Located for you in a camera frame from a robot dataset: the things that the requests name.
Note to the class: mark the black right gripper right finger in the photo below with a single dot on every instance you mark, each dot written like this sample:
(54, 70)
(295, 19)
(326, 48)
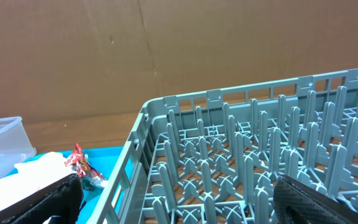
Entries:
(296, 203)

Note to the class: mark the white napkin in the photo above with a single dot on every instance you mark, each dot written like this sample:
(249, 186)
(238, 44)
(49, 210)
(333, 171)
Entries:
(31, 177)

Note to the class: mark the teal plastic tray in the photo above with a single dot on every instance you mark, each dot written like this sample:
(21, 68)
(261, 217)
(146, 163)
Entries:
(103, 160)

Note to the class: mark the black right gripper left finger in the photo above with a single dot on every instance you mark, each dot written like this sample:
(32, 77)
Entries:
(60, 201)

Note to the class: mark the red snack wrapper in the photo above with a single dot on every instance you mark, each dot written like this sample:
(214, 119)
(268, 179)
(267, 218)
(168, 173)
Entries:
(90, 178)

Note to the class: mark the grey dish rack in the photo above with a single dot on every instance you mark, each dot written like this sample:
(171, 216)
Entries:
(215, 156)

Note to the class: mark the clear plastic bin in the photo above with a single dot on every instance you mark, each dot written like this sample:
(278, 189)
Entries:
(15, 146)

